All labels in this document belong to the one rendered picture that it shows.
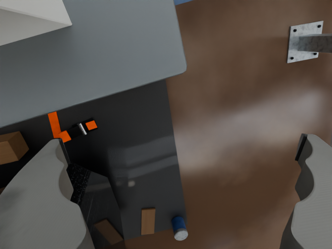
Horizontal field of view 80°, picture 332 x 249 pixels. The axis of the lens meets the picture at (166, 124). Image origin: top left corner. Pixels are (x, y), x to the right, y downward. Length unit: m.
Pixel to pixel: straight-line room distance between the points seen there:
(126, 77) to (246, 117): 1.19
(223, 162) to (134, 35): 1.32
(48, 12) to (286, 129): 1.55
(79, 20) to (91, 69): 0.06
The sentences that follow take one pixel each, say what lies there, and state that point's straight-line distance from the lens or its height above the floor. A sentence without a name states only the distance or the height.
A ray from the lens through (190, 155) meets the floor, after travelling 1.38.
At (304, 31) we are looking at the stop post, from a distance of 1.47.
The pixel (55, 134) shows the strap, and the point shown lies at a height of 0.02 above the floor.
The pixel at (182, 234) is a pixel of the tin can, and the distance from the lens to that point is 1.64.
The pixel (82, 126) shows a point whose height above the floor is 0.04.
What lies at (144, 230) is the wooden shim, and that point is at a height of 0.03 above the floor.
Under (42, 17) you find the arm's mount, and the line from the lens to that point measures 0.20.
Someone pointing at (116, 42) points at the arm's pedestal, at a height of 0.85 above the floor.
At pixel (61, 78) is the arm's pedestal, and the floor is 0.85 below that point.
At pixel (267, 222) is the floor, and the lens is 2.15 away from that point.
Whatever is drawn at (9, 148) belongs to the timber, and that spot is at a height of 0.14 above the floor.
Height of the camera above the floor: 1.12
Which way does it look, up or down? 65 degrees down
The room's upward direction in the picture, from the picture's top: 158 degrees clockwise
